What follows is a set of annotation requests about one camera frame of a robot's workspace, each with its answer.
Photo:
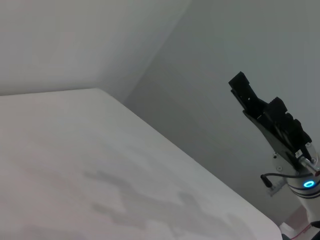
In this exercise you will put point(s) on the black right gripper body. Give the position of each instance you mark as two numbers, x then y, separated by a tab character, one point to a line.
272	137

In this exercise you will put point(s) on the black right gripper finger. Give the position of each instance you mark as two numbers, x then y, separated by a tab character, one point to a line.
243	86
238	98

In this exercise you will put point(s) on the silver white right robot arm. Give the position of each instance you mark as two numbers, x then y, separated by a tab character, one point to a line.
310	200

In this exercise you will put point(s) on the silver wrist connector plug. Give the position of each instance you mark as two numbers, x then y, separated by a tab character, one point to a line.
308	163

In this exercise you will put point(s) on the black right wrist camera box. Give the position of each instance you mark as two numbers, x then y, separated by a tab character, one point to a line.
287	122

